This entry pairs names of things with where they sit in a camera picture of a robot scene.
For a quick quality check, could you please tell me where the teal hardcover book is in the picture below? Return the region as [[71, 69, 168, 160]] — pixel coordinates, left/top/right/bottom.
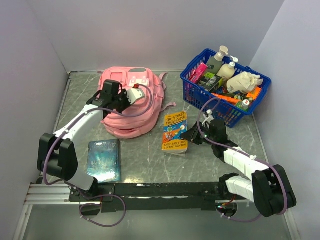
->
[[87, 139, 122, 184]]

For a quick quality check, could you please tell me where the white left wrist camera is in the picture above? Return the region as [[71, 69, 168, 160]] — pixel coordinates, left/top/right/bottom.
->
[[127, 84, 145, 105]]

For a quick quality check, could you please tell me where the orange snack pack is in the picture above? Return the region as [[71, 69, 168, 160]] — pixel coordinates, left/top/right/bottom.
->
[[246, 86, 261, 101]]

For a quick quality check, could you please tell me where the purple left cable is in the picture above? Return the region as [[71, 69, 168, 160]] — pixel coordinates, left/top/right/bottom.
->
[[42, 84, 154, 228]]

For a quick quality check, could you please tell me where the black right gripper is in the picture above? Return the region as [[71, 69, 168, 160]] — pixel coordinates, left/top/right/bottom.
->
[[180, 121, 217, 146]]

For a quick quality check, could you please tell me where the beige cloth bag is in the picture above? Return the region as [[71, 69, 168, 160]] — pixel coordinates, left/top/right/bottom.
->
[[226, 71, 264, 94]]

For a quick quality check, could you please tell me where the black green box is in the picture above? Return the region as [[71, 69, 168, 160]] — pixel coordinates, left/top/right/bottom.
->
[[197, 72, 223, 93]]

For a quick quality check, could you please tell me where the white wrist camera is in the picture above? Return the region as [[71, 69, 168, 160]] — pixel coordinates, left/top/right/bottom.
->
[[127, 84, 145, 105], [202, 109, 214, 126]]

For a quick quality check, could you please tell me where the pink box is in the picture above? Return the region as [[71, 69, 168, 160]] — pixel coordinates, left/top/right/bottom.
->
[[188, 62, 208, 84]]

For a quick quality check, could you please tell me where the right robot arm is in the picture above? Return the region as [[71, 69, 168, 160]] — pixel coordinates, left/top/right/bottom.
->
[[180, 119, 297, 218]]

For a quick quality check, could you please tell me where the pink school backpack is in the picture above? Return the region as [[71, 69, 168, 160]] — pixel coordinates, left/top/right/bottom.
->
[[98, 66, 176, 139]]

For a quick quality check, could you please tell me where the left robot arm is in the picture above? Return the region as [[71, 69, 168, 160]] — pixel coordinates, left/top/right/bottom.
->
[[37, 80, 144, 201]]

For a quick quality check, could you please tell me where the grey pump bottle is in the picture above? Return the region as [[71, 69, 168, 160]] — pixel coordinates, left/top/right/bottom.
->
[[206, 45, 229, 75]]

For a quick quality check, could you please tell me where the cream pump bottle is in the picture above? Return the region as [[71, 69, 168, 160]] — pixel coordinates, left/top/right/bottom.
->
[[217, 56, 239, 82]]

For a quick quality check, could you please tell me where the blue plastic basket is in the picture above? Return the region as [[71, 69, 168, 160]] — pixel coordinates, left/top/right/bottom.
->
[[180, 48, 272, 128]]

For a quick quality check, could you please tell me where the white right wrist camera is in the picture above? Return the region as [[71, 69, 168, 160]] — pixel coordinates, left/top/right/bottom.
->
[[202, 109, 214, 126]]

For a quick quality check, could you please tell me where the yellow children's book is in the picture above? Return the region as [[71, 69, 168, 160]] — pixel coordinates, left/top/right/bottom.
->
[[161, 111, 188, 155]]

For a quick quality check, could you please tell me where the green bottle red cap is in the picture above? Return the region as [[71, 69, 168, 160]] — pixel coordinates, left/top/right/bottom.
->
[[235, 99, 251, 112]]

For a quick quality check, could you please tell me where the orange packet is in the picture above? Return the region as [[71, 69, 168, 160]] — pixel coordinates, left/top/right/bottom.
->
[[213, 93, 241, 105]]

